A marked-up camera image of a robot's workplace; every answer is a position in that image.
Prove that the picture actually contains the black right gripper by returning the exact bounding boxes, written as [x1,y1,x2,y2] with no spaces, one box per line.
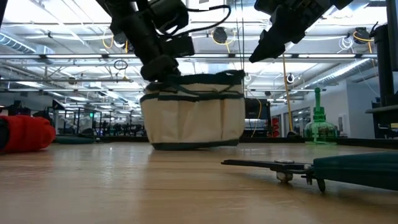
[248,0,331,63]

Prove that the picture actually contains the black left camera cable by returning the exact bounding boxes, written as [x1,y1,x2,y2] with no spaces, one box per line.
[174,4,233,40]

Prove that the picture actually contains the black table frame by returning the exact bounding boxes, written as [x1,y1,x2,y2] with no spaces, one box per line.
[52,136,398,149]

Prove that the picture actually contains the background workstation frames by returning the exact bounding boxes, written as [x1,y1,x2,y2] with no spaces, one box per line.
[46,99,147,138]

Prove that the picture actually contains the black computer monitor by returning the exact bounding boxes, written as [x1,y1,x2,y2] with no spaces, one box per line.
[374,0,398,107]

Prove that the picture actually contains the green spray bottle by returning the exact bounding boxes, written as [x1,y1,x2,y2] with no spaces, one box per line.
[303,86,339,146]

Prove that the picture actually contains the red black garden glove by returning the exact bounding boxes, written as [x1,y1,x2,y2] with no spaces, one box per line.
[0,114,57,155]

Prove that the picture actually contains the green pruning shears with strap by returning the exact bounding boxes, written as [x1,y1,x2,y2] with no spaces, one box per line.
[220,151,398,193]

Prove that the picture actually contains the black background cabinet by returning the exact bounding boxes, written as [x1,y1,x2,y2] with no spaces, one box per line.
[244,98,272,138]

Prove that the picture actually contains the hanging black cable ring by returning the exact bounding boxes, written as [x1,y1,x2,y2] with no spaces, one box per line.
[113,58,129,71]

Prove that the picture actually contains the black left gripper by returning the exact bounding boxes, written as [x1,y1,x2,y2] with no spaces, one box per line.
[139,54,182,83]

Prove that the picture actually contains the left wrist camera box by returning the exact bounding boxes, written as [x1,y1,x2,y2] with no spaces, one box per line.
[160,35,196,57]

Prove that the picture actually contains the hanging yellow cable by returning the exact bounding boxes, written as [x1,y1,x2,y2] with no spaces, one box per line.
[281,52,299,138]

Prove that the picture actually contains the cream green canvas gardening bag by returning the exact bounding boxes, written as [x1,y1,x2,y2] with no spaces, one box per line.
[139,70,246,152]

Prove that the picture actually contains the gray desk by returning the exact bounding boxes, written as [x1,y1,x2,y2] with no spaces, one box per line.
[365,105,398,139]

